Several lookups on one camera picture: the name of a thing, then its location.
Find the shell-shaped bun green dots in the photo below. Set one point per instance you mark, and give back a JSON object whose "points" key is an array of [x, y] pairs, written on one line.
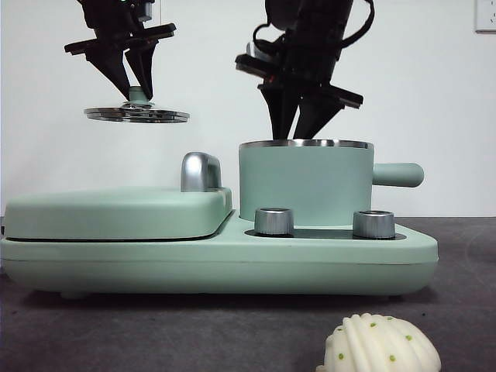
{"points": [[379, 345]]}

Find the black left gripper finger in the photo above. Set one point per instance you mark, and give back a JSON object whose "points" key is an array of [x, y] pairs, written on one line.
{"points": [[112, 66], [147, 66]]}

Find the silver control knob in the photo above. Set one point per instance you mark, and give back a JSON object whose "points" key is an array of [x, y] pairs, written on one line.
{"points": [[273, 222], [373, 224]]}

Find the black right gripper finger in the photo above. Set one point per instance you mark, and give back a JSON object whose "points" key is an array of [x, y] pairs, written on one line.
{"points": [[281, 116], [314, 116]]}

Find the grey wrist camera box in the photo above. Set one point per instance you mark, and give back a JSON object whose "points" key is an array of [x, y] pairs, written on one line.
{"points": [[251, 49], [144, 14]]}

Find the glass pot lid green knob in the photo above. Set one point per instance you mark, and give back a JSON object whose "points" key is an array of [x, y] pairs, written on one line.
{"points": [[135, 115]]}

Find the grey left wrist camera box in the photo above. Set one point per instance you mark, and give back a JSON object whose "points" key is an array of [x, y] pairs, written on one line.
{"points": [[144, 14]]}

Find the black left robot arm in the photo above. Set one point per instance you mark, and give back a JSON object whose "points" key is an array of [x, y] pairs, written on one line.
{"points": [[108, 11]]}

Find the green breakfast machine base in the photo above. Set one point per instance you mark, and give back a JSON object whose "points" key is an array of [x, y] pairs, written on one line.
{"points": [[232, 267]]}

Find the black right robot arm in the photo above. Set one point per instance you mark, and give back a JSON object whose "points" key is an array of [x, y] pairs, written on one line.
{"points": [[310, 19]]}

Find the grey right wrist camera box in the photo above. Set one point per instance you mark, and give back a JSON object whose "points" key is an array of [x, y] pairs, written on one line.
{"points": [[251, 49]]}

